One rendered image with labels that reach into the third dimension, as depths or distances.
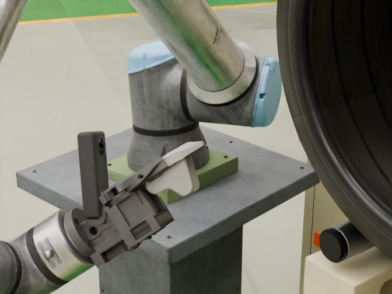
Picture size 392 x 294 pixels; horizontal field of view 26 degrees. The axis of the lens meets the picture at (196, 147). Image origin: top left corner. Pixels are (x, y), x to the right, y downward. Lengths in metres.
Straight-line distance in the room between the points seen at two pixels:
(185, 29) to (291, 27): 0.51
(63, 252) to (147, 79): 0.76
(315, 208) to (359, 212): 1.16
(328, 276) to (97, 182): 0.32
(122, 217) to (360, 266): 0.31
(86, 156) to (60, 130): 2.64
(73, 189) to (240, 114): 0.41
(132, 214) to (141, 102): 0.76
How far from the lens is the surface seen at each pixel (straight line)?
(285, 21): 1.03
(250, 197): 1.85
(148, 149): 1.87
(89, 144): 1.13
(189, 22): 1.50
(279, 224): 2.98
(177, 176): 1.10
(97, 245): 1.14
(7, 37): 1.30
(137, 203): 1.11
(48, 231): 1.15
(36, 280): 1.16
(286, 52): 1.04
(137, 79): 1.84
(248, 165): 1.99
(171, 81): 1.80
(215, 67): 1.63
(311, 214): 2.20
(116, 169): 1.93
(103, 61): 4.64
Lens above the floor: 1.45
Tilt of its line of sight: 24 degrees down
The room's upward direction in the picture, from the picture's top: straight up
